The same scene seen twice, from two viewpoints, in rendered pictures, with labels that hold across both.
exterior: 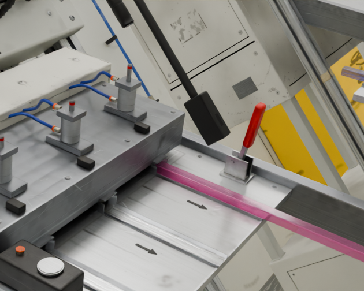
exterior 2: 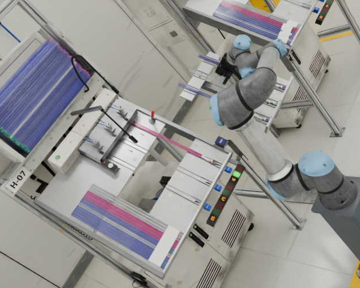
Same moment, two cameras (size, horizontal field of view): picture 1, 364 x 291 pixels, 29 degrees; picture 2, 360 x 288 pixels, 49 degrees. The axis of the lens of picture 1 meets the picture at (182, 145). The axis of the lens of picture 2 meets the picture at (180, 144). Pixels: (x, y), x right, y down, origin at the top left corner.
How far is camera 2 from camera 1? 1.38 m
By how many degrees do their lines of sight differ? 33
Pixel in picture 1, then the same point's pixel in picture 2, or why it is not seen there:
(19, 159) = (100, 136)
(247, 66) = (172, 27)
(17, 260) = (104, 164)
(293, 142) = not seen: outside the picture
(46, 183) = (106, 143)
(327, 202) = (173, 127)
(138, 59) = not seen: outside the picture
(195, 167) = (142, 120)
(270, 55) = (179, 24)
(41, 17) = (96, 83)
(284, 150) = not seen: outside the picture
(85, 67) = (110, 98)
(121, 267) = (125, 156)
